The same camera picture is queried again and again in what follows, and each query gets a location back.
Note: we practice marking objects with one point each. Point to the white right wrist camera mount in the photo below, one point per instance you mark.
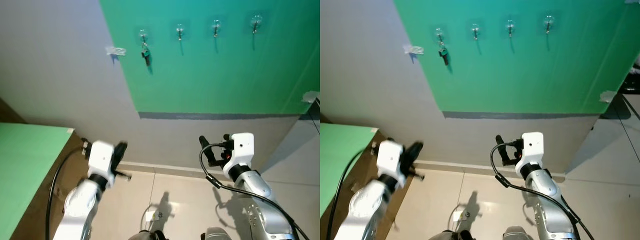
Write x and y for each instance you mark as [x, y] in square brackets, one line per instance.
[242, 150]
[532, 147]

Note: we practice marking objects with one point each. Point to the green wall board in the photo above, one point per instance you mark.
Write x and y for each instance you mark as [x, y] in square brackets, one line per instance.
[215, 75]
[525, 75]

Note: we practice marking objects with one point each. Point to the small white floor tag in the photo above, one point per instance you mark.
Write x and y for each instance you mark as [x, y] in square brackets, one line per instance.
[457, 216]
[150, 216]

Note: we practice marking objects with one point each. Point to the green table sheet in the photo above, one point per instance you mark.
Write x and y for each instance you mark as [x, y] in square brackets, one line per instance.
[25, 165]
[340, 155]

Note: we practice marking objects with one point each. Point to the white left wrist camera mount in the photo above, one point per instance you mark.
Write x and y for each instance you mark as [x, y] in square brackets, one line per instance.
[390, 157]
[102, 157]

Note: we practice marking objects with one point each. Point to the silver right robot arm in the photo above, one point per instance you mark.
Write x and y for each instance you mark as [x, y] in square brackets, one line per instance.
[260, 200]
[547, 200]

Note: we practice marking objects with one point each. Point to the robot left leg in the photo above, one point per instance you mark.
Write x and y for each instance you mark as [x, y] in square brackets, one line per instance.
[145, 236]
[447, 236]

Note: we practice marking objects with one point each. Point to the robot right leg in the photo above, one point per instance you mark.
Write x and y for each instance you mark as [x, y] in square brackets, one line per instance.
[517, 234]
[217, 234]

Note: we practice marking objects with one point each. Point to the crumpled clear tape piece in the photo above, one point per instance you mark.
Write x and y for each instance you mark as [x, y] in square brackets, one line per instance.
[310, 96]
[414, 49]
[608, 96]
[116, 50]

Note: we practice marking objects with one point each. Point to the clear adhesive wall hook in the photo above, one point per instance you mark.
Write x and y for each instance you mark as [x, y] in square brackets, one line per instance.
[548, 22]
[143, 35]
[439, 34]
[475, 30]
[256, 22]
[216, 27]
[180, 31]
[510, 26]

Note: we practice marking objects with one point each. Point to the person in white clothes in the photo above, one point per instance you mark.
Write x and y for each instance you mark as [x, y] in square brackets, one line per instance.
[636, 62]

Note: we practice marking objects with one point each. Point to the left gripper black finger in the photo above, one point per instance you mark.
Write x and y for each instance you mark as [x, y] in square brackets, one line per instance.
[121, 148]
[415, 149]

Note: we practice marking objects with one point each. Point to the robot leg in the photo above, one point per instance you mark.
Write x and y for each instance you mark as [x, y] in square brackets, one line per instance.
[517, 234]
[217, 234]
[145, 236]
[447, 236]

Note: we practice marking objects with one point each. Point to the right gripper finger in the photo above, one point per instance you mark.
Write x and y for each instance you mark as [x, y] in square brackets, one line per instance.
[499, 141]
[519, 138]
[227, 137]
[204, 142]

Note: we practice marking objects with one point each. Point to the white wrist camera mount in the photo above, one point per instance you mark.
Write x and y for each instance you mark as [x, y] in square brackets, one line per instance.
[390, 157]
[532, 147]
[242, 150]
[102, 157]

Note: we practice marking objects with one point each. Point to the keys with green black fob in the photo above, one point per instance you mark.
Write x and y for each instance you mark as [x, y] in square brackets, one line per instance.
[443, 54]
[145, 55]

